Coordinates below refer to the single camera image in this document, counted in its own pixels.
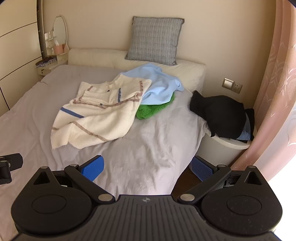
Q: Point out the green knit garment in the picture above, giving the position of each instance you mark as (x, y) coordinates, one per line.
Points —
(147, 111)

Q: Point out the blue garment in basket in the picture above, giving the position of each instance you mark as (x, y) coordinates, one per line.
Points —
(246, 132)

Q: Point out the light blue garment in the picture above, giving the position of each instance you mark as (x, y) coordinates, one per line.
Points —
(163, 85)

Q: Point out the cream bed headboard cushion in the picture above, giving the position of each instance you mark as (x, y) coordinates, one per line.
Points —
(191, 74)

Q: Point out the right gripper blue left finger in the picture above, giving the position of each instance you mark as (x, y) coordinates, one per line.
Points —
(84, 175)

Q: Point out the grey checked pillow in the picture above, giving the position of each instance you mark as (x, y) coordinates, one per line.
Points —
(155, 39)

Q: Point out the black garment on basket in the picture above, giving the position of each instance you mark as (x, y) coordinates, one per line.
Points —
(225, 116)

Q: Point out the lavender bed sheet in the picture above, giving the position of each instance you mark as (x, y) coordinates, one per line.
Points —
(148, 160)

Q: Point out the oval vanity mirror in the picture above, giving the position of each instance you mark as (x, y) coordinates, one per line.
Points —
(60, 32)

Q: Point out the white sliding wardrobe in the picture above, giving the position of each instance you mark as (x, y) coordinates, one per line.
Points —
(20, 50)

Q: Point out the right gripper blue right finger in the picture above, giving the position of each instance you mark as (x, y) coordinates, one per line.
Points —
(212, 178)

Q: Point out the white laundry basket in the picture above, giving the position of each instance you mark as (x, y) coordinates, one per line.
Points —
(218, 150)

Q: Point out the pink patterned curtain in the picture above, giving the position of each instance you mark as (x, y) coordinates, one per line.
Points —
(273, 146)

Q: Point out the cream knit striped sweater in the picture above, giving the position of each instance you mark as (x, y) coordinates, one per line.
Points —
(99, 113)

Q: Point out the wall switch and socket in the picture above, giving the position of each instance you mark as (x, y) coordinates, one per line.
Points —
(232, 85)

